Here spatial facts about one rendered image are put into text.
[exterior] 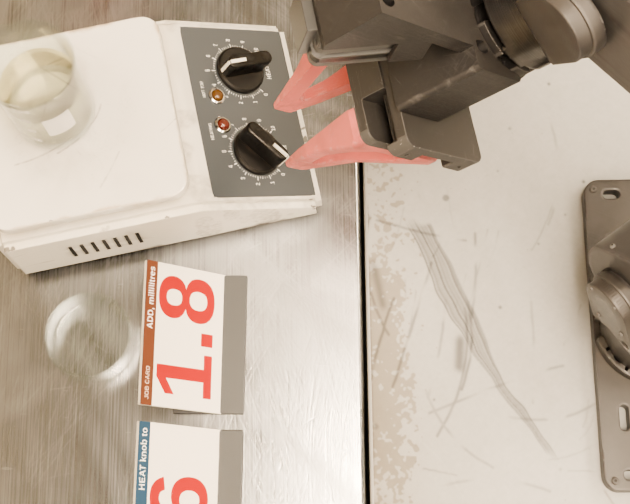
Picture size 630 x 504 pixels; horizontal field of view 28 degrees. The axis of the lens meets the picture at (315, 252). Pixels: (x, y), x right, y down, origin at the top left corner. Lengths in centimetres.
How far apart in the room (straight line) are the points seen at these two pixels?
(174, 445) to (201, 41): 25
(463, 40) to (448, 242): 26
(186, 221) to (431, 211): 16
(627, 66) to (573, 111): 33
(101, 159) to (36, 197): 4
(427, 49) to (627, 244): 17
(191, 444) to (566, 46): 37
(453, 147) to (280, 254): 21
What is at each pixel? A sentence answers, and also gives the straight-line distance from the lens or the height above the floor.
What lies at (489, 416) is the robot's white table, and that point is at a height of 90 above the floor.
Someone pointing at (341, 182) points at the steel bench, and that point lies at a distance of 83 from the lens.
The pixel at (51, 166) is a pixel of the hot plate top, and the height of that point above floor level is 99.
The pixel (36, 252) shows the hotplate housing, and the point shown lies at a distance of 79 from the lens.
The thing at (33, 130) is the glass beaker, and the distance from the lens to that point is 74.
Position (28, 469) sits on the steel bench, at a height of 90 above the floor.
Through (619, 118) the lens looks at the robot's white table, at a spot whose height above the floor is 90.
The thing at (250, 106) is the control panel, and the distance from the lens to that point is 80.
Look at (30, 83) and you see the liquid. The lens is 74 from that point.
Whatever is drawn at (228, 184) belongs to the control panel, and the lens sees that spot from 77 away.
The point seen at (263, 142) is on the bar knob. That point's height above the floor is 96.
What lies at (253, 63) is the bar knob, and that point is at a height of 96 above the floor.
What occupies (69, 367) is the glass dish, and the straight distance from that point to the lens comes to 82.
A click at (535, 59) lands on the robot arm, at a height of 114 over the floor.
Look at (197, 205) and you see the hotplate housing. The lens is 76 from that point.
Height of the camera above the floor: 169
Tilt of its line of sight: 74 degrees down
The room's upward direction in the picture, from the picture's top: 5 degrees counter-clockwise
